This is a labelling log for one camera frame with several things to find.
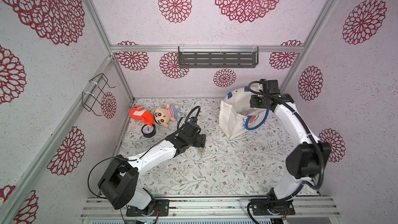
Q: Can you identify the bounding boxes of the white canvas tote bag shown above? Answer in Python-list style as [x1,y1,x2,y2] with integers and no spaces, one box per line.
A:
[218,87,269,140]

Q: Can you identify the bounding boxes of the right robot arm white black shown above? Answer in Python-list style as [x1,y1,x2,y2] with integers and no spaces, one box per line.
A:
[247,79,331,204]

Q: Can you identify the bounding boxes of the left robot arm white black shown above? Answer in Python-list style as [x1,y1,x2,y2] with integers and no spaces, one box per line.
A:
[87,106,206,216]

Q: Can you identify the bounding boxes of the cartoon boy plush doll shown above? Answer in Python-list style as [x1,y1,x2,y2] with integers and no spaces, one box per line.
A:
[153,104,180,127]

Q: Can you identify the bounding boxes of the small black alarm clock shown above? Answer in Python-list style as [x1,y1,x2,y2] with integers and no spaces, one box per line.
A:
[141,124,156,138]

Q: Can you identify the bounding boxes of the red plush toy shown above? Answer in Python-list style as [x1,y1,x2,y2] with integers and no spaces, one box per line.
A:
[129,105,154,126]

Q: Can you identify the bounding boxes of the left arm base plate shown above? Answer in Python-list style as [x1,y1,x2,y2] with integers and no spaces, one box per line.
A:
[126,199,170,217]

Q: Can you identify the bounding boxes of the grey wall shelf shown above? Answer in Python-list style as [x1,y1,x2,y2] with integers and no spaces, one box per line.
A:
[177,46,259,68]

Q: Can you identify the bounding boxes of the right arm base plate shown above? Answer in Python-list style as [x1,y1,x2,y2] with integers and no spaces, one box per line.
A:
[248,200,296,216]

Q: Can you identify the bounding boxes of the black wire wall rack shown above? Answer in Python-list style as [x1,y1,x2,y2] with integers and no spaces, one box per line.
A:
[81,73,117,119]

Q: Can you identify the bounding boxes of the aluminium front rail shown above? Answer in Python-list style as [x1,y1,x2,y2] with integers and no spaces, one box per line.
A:
[78,196,340,220]

